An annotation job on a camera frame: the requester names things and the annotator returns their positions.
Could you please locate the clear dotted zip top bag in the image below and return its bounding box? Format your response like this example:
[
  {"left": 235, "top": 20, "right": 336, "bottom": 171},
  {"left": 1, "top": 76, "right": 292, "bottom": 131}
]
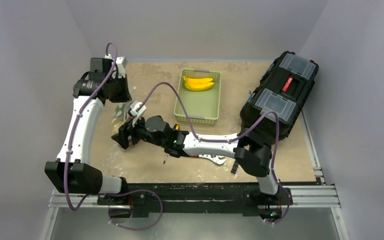
[{"left": 111, "top": 85, "right": 137, "bottom": 128}]

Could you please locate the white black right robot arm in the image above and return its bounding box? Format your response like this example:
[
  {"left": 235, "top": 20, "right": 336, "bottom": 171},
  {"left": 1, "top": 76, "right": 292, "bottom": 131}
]
[{"left": 111, "top": 115, "right": 281, "bottom": 204}]

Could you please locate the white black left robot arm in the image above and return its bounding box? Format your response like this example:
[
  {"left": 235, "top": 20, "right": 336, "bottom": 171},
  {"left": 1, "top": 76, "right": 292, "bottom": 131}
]
[{"left": 44, "top": 55, "right": 132, "bottom": 205}]

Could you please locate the yellow black screwdriver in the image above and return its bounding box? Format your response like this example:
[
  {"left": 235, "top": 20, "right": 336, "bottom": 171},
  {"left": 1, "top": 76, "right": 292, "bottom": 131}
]
[{"left": 163, "top": 124, "right": 180, "bottom": 164}]

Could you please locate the light green plastic basket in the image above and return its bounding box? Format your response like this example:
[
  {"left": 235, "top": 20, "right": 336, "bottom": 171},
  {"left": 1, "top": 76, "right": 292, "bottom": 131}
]
[{"left": 177, "top": 68, "right": 222, "bottom": 126}]

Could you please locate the yellow banana bunch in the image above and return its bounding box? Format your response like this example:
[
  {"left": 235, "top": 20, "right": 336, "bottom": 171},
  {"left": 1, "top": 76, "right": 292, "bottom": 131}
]
[{"left": 182, "top": 76, "right": 215, "bottom": 92}]

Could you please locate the black hammer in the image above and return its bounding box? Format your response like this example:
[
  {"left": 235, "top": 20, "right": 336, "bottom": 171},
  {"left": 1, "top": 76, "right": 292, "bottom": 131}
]
[{"left": 230, "top": 161, "right": 240, "bottom": 175}]

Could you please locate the black plastic toolbox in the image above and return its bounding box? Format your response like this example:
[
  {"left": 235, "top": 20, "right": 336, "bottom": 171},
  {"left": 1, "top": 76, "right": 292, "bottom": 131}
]
[{"left": 239, "top": 51, "right": 319, "bottom": 140}]

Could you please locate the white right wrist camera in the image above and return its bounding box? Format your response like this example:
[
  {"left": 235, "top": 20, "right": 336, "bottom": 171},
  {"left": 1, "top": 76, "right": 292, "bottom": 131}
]
[{"left": 128, "top": 100, "right": 147, "bottom": 127}]

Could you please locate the red handled adjustable wrench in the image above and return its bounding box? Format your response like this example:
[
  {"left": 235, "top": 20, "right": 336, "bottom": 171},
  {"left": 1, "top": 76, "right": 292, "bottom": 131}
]
[{"left": 190, "top": 154, "right": 226, "bottom": 166}]

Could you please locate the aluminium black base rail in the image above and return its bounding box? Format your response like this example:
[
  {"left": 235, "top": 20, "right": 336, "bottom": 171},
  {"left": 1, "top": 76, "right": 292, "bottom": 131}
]
[{"left": 47, "top": 178, "right": 341, "bottom": 220}]

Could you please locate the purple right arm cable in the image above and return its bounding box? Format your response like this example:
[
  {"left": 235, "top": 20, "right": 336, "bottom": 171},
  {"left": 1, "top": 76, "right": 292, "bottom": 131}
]
[{"left": 135, "top": 82, "right": 294, "bottom": 226}]

